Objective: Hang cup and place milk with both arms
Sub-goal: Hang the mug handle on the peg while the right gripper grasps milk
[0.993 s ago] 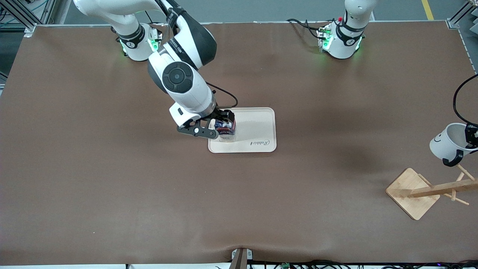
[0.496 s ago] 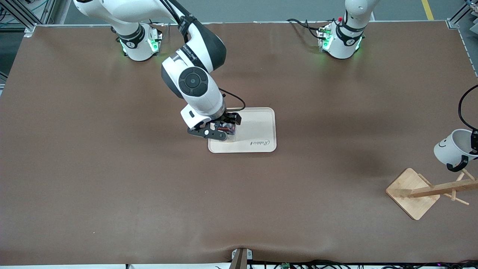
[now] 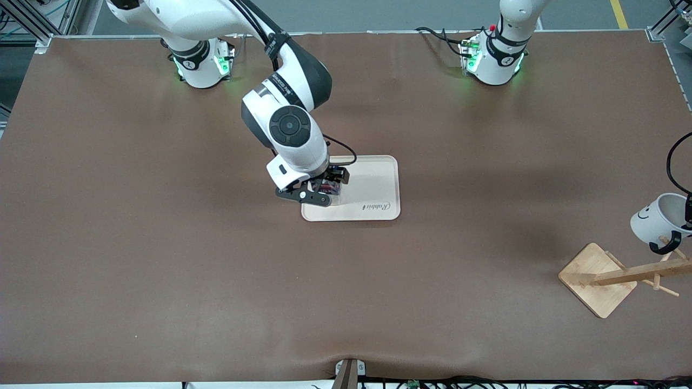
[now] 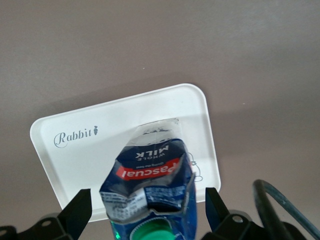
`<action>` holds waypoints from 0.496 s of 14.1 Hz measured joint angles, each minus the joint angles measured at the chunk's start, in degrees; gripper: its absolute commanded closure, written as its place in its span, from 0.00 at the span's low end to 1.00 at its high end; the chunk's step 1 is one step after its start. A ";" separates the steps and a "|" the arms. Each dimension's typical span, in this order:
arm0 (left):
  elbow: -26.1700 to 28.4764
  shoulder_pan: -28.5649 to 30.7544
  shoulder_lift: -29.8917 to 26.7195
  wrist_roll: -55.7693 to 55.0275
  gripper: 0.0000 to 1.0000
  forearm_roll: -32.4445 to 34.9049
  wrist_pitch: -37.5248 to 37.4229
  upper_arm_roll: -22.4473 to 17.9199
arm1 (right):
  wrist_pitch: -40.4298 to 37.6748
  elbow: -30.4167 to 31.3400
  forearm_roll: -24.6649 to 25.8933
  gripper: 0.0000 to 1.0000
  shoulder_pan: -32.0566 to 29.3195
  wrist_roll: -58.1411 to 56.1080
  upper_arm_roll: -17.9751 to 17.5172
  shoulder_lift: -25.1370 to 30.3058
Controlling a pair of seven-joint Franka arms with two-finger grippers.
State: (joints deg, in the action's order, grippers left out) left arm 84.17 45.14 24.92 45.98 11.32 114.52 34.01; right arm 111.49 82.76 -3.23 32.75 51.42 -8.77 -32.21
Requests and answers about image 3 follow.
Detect white smiley mug black handle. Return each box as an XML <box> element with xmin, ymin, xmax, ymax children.
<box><xmin>630</xmin><ymin>193</ymin><xmax>692</xmax><ymax>256</ymax></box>

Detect wooden cup rack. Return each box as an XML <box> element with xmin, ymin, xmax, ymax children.
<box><xmin>558</xmin><ymin>236</ymin><xmax>692</xmax><ymax>319</ymax></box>

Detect cream plastic tray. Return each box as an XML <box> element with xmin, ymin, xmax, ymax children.
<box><xmin>301</xmin><ymin>155</ymin><xmax>401</xmax><ymax>222</ymax></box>

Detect brown table mat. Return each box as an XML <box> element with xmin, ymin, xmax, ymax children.
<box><xmin>0</xmin><ymin>31</ymin><xmax>692</xmax><ymax>385</ymax></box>

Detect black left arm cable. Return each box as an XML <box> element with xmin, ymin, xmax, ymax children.
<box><xmin>666</xmin><ymin>131</ymin><xmax>692</xmax><ymax>196</ymax></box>

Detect black arm base cable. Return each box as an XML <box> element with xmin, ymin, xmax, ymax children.
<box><xmin>415</xmin><ymin>26</ymin><xmax>490</xmax><ymax>57</ymax></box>

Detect metal table edge bracket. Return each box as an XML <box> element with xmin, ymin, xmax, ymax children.
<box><xmin>334</xmin><ymin>358</ymin><xmax>367</xmax><ymax>389</ymax></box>

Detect aluminium frame post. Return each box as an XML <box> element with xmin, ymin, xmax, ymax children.
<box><xmin>646</xmin><ymin>0</ymin><xmax>692</xmax><ymax>43</ymax></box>
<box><xmin>0</xmin><ymin>0</ymin><xmax>82</xmax><ymax>55</ymax></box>

